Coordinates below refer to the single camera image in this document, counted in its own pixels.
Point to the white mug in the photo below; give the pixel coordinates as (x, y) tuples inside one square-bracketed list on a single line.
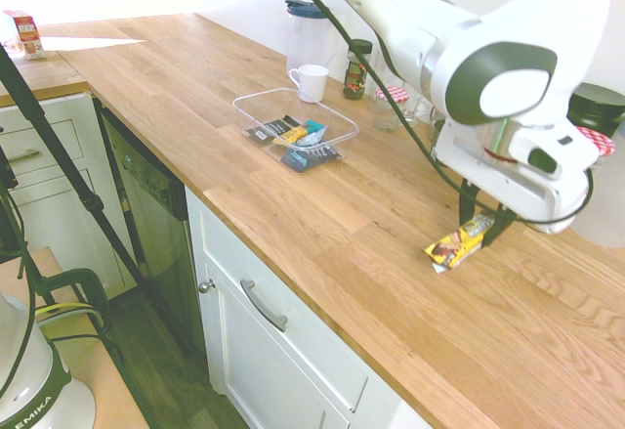
[(312, 82)]

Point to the robot mounting table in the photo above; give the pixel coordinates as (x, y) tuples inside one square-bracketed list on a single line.
[(102, 385)]

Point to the glass jar red checkered lid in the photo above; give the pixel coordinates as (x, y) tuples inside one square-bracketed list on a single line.
[(600, 141), (386, 111)]

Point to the yellow wrapped bar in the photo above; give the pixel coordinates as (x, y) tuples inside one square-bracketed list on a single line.
[(290, 136)]

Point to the clear plastic container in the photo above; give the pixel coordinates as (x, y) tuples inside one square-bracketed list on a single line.
[(273, 106)]

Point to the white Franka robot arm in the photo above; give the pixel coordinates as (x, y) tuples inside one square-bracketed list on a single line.
[(415, 23)]

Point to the clear drinking glass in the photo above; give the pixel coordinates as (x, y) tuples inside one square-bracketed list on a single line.
[(415, 111)]

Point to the stainless dishwasher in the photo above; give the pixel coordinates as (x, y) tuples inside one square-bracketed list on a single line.
[(151, 214)]

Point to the white drawer unit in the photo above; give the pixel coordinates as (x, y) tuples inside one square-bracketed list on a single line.
[(54, 189)]

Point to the white counter cabinet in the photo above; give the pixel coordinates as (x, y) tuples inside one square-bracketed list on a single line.
[(273, 360)]

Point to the red white carton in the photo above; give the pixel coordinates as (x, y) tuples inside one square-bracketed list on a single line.
[(27, 35)]

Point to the black tripod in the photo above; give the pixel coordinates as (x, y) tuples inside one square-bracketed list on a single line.
[(54, 150)]

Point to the dark green Vega protein tub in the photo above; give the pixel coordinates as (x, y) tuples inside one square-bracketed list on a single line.
[(598, 104)]

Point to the green clamp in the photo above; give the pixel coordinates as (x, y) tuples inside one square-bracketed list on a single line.
[(73, 280)]

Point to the spice jar green lid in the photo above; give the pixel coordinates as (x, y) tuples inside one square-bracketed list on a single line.
[(356, 74)]

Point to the round metal cabinet knob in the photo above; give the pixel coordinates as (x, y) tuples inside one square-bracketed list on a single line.
[(207, 286)]

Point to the navy wrapped bar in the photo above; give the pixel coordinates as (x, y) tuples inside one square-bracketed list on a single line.
[(312, 158)]

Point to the dark green bar white text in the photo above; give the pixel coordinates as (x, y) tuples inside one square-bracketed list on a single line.
[(273, 130)]

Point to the white blue wrapped bar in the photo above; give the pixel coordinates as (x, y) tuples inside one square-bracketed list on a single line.
[(311, 138)]

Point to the yellow brown protein bar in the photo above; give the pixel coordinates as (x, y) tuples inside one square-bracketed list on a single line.
[(456, 248)]

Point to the clear pitcher dark blue lid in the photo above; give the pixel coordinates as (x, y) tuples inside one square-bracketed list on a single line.
[(307, 43)]

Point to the teal wrapped bar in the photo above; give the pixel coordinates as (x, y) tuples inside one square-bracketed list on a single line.
[(315, 126)]

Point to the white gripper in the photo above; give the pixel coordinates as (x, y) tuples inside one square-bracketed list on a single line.
[(517, 194)]

